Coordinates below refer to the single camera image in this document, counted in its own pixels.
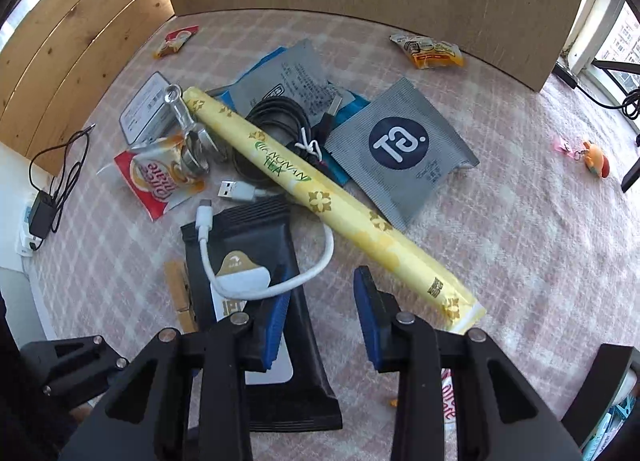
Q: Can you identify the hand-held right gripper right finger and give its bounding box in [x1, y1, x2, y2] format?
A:
[353, 266, 583, 461]

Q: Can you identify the coiled black usb cable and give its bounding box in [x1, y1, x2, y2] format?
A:
[232, 95, 346, 187]

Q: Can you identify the pink checked cloth desktop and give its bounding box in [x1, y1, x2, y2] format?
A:
[0, 11, 640, 461]

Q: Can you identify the white power strip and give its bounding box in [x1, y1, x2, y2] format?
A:
[15, 191, 46, 258]

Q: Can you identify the blue flat packet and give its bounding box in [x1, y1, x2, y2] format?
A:
[207, 46, 371, 187]

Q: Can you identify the black tray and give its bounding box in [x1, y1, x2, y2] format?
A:
[562, 343, 640, 461]

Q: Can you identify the grey printed text packet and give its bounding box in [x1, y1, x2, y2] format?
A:
[227, 38, 346, 127]

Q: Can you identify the black cable with inline controller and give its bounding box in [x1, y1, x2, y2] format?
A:
[552, 64, 640, 122]

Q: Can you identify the long yellow tea packet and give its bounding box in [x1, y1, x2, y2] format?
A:
[181, 86, 487, 334]

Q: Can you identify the red and white creamer packet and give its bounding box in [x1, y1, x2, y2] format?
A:
[114, 134, 208, 222]
[390, 368, 463, 434]

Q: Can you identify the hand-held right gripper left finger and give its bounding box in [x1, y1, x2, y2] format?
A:
[60, 266, 293, 461]

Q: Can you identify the grey packet with round logo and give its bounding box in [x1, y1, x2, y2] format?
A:
[325, 77, 480, 231]

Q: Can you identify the orange and white snack packet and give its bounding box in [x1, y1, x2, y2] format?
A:
[389, 34, 466, 69]

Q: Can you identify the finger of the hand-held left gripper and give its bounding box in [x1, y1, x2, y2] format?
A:
[20, 335, 133, 407]

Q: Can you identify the black charger with cable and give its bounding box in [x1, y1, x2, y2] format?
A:
[27, 124, 97, 240]

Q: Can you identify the wooden clothes peg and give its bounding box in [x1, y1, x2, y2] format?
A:
[164, 261, 190, 310]
[174, 307, 199, 335]

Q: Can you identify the white window frame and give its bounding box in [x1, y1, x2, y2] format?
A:
[560, 0, 640, 132]

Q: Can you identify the clear and metal small gadget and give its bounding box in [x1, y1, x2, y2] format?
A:
[159, 82, 217, 176]

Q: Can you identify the black pouch with white label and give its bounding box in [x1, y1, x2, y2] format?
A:
[180, 205, 343, 432]

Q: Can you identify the wooden plank panel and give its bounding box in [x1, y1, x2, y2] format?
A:
[0, 0, 176, 177]

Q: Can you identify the short white usb cable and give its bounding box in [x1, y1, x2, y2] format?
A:
[196, 180, 335, 301]

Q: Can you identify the white card package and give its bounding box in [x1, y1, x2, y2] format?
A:
[119, 72, 186, 147]

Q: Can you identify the small red orange snack packet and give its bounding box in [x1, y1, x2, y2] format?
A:
[152, 26, 199, 59]

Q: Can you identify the orange toy figure keychain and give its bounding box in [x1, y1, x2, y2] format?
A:
[580, 141, 611, 178]

